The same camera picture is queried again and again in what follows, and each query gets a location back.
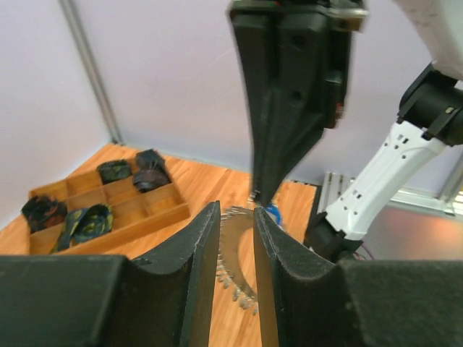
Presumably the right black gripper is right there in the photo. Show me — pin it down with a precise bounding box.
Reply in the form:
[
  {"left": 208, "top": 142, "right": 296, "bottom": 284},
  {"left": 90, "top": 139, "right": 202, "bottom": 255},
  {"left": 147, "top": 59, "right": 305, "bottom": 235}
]
[{"left": 228, "top": 1, "right": 368, "bottom": 205}]

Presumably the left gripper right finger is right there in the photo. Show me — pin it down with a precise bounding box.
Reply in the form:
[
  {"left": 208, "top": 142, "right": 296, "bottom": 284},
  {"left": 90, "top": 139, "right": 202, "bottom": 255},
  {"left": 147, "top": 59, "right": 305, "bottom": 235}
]
[{"left": 253, "top": 207, "right": 462, "bottom": 346}]

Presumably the rolled dark tie front-left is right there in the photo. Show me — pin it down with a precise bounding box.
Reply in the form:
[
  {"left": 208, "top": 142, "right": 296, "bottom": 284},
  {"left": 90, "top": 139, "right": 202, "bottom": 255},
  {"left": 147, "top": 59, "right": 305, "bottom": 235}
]
[{"left": 50, "top": 203, "right": 114, "bottom": 254}]

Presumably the rolled dark tie top-right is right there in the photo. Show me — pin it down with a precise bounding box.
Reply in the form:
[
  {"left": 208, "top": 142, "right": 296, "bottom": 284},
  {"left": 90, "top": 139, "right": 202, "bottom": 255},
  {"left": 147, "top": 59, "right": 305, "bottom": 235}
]
[{"left": 97, "top": 159, "right": 132, "bottom": 184}]

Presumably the rolled dark tie top-left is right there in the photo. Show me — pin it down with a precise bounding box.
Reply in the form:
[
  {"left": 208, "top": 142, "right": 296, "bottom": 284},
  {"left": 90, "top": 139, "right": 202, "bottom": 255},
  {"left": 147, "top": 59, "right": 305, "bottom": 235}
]
[{"left": 21, "top": 194, "right": 67, "bottom": 234}]

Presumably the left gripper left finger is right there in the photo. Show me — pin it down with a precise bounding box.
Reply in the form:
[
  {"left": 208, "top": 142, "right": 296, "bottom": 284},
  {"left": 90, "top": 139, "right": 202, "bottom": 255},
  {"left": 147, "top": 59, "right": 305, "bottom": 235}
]
[{"left": 1, "top": 201, "right": 221, "bottom": 346}]

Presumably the wooden compartment tray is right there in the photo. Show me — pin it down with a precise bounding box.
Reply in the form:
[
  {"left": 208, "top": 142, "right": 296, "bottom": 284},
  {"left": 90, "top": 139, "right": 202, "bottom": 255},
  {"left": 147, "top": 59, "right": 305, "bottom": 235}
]
[{"left": 21, "top": 149, "right": 190, "bottom": 255}]

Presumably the rolled dark tie right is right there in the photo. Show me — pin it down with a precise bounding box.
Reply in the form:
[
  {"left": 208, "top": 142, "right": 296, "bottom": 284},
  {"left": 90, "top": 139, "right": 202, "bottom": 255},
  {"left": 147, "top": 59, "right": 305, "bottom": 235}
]
[{"left": 132, "top": 149, "right": 171, "bottom": 193}]

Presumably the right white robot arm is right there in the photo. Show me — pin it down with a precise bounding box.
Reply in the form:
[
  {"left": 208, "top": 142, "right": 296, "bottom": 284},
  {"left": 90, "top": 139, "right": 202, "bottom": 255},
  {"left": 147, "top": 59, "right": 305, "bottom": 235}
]
[{"left": 228, "top": 1, "right": 462, "bottom": 262}]

